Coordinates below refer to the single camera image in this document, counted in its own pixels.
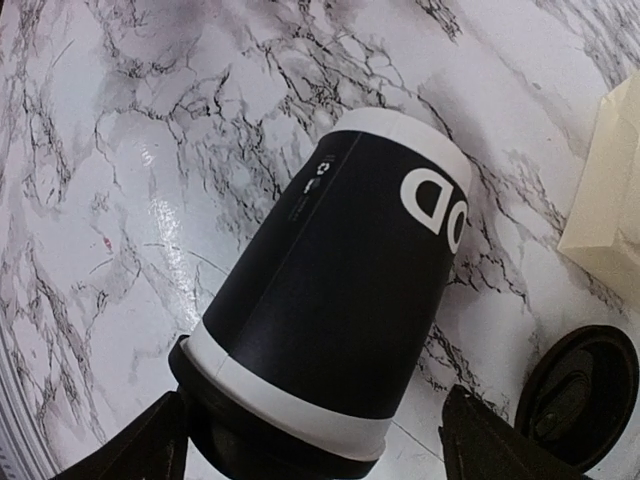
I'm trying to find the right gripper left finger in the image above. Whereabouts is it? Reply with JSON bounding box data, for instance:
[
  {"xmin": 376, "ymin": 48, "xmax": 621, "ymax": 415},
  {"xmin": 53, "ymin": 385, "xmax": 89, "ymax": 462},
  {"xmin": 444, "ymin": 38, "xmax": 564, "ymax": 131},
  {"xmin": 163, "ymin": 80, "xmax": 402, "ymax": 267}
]
[{"xmin": 55, "ymin": 392, "xmax": 188, "ymax": 480}]

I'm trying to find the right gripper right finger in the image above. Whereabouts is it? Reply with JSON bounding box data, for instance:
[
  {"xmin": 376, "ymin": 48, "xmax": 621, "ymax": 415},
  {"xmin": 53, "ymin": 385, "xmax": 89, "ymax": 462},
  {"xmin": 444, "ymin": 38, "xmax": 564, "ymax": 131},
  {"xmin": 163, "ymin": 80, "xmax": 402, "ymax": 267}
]
[{"xmin": 439, "ymin": 385, "xmax": 575, "ymax": 479}]

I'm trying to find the black cup lid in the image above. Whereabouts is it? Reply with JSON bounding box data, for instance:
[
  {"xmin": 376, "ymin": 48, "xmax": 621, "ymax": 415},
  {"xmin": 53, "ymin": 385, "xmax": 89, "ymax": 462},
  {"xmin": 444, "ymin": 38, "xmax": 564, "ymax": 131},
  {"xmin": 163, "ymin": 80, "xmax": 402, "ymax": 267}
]
[
  {"xmin": 514, "ymin": 325, "xmax": 639, "ymax": 473},
  {"xmin": 168, "ymin": 335, "xmax": 376, "ymax": 480}
]

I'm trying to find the black paper coffee cup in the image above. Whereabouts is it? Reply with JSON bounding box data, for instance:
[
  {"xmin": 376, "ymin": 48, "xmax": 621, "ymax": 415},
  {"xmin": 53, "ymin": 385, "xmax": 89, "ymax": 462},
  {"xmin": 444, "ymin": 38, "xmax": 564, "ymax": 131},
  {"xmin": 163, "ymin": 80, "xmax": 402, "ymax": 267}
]
[{"xmin": 181, "ymin": 108, "xmax": 472, "ymax": 463}]

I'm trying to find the cream paper bag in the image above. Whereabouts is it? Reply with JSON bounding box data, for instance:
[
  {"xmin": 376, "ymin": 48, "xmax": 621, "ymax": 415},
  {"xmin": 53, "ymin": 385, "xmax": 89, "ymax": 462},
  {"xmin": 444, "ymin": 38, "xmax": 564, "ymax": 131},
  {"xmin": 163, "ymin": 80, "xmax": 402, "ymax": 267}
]
[{"xmin": 558, "ymin": 73, "xmax": 639, "ymax": 310}]

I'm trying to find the front aluminium rail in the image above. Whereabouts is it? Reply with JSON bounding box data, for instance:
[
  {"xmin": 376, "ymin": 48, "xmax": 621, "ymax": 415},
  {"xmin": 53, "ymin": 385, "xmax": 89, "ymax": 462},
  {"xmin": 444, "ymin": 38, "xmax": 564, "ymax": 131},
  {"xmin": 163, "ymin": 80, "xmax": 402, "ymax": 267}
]
[{"xmin": 1, "ymin": 326, "xmax": 57, "ymax": 479}]

